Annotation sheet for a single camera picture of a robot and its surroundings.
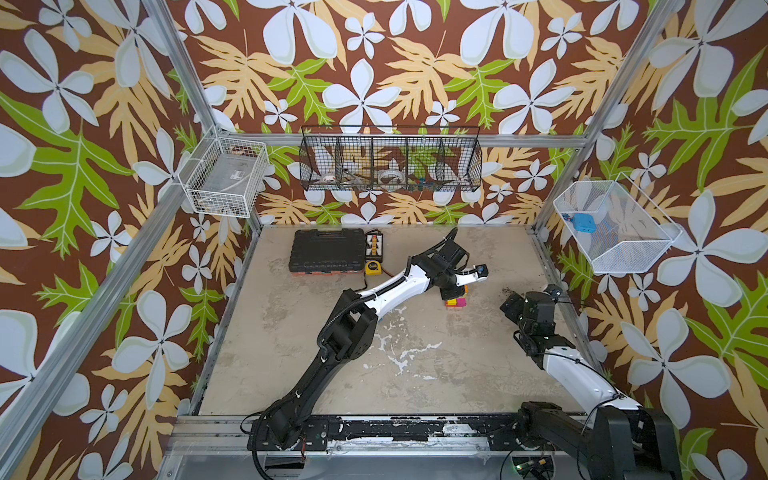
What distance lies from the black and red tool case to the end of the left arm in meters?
0.35

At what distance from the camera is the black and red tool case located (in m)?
1.03

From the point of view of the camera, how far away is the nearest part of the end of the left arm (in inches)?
28.1
